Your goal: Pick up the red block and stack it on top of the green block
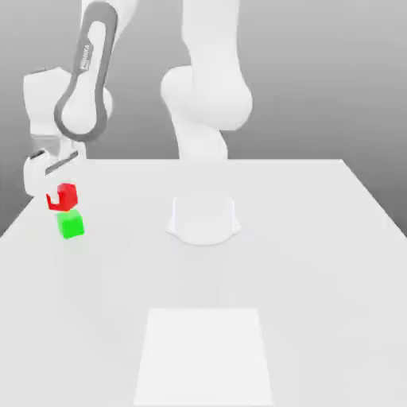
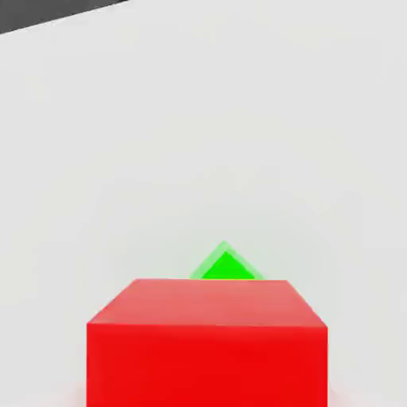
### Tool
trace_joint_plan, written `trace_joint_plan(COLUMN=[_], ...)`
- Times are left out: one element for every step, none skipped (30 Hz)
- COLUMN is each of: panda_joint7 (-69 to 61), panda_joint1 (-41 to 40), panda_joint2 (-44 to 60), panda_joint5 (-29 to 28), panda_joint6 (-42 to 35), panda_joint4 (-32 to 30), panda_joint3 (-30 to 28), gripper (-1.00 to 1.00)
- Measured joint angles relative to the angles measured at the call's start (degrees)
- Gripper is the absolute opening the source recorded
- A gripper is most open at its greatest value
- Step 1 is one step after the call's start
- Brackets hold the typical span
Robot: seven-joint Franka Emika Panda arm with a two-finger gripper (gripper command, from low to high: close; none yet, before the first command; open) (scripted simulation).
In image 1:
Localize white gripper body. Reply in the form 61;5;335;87
23;149;87;198

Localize small red cube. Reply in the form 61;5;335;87
45;182;79;213

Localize small green cube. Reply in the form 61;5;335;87
56;209;86;240

